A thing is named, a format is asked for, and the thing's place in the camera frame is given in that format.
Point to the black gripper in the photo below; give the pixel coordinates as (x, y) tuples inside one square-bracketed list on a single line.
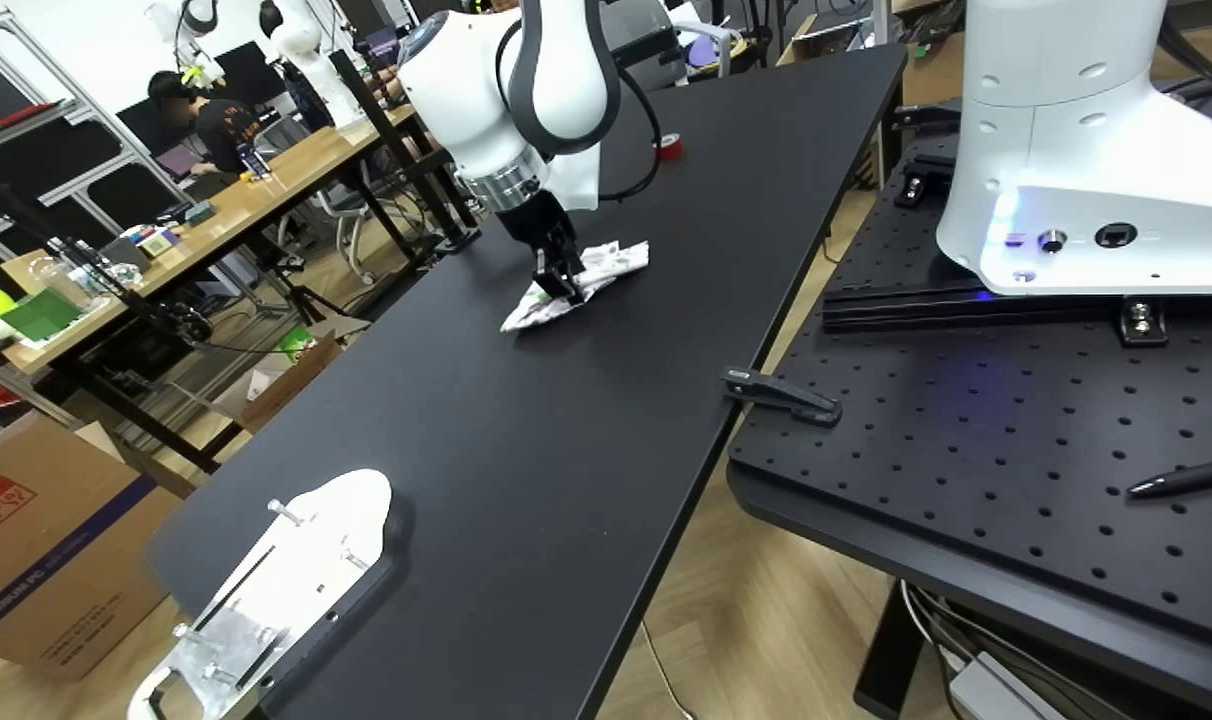
[(549, 231)]

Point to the white patterned cloth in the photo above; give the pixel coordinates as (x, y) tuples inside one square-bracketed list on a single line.
[(611, 263)]

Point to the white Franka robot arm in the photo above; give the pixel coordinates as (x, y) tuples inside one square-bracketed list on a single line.
[(1057, 133)]

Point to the seated person in black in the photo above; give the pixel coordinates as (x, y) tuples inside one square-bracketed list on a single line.
[(208, 127)]

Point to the long wooden desk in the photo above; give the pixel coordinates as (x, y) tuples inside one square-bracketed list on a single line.
[(284, 164)]

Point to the black perforated breadboard table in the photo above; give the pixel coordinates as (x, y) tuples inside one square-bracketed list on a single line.
[(1031, 443)]

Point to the green flat board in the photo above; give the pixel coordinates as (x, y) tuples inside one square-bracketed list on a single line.
[(41, 319)]

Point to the grey metal shelf rack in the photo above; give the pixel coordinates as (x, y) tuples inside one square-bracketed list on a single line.
[(44, 175)]

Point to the large cardboard box red label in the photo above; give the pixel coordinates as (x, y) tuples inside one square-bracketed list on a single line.
[(59, 560)]

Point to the grey power strip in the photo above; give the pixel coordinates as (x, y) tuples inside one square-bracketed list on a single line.
[(999, 685)]

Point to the black pen tool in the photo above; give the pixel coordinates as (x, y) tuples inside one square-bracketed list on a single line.
[(1187, 478)]

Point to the black aluminium rail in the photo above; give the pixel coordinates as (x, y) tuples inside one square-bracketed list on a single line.
[(898, 311)]

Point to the silver bolt bracket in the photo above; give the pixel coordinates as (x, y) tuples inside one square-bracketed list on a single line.
[(1142, 320)]

